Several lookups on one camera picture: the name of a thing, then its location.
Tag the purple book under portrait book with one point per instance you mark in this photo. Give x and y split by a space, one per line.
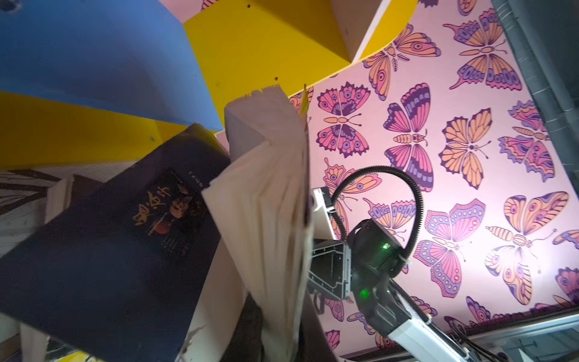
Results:
119 274

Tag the purple portrait cover book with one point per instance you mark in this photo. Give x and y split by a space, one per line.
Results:
260 206

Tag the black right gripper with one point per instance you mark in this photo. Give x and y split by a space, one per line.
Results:
361 267

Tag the yellow bookshelf pink blue shelves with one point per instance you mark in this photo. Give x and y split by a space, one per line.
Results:
98 81

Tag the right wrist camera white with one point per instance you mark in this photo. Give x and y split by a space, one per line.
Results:
321 216

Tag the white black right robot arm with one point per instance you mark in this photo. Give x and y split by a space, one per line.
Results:
418 335

